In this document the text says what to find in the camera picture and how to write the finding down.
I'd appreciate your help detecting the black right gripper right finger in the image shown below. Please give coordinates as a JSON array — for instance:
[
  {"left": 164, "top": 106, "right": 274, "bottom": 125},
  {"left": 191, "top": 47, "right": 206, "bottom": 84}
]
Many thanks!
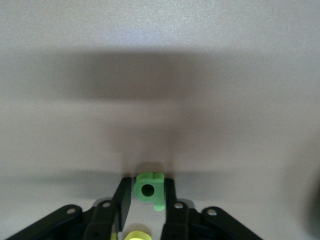
[{"left": 159, "top": 177, "right": 195, "bottom": 240}]

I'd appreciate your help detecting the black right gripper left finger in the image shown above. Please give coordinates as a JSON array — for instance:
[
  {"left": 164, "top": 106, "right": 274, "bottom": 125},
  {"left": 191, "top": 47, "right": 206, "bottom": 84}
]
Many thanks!
[{"left": 83, "top": 176, "right": 133, "bottom": 240}]

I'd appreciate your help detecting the green foam letter b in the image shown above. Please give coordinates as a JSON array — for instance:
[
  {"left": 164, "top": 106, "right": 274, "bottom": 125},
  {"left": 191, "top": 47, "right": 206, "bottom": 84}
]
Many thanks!
[{"left": 133, "top": 172, "right": 166, "bottom": 212}]

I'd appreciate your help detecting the yellow foam letter u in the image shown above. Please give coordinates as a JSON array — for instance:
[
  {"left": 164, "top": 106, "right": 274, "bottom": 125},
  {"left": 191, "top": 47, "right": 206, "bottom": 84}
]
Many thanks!
[{"left": 109, "top": 229, "right": 152, "bottom": 240}]

